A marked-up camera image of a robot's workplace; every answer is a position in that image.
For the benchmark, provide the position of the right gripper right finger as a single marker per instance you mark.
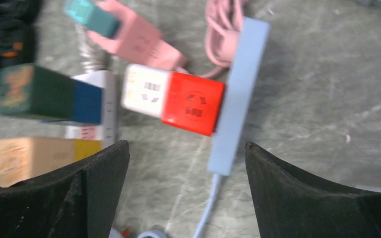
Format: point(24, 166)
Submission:
point(290, 202)

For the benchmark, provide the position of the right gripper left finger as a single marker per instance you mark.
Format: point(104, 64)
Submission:
point(76, 201)

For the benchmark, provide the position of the white power strip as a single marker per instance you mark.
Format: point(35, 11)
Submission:
point(106, 131)

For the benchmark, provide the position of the light blue power strip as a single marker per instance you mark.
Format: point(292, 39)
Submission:
point(239, 90)

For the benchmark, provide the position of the white cube adapter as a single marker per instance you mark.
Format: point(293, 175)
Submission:
point(144, 89)

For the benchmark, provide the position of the red cube adapter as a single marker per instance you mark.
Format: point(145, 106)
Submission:
point(193, 103)

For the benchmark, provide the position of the pink power strip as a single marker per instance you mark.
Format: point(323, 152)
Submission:
point(137, 40)

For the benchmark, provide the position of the black tool case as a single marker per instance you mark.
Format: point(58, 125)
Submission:
point(18, 35)

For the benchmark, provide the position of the yellow cube adapter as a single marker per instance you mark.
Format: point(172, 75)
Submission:
point(84, 148)

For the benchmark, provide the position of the beige cube adapter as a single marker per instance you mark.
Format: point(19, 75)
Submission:
point(23, 158)

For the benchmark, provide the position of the blue cube adapter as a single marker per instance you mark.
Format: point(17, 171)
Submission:
point(87, 103)

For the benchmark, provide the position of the dark green cube adapter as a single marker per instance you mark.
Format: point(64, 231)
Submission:
point(31, 91)

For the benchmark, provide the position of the teal cube adapter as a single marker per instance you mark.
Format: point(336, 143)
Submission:
point(92, 17)

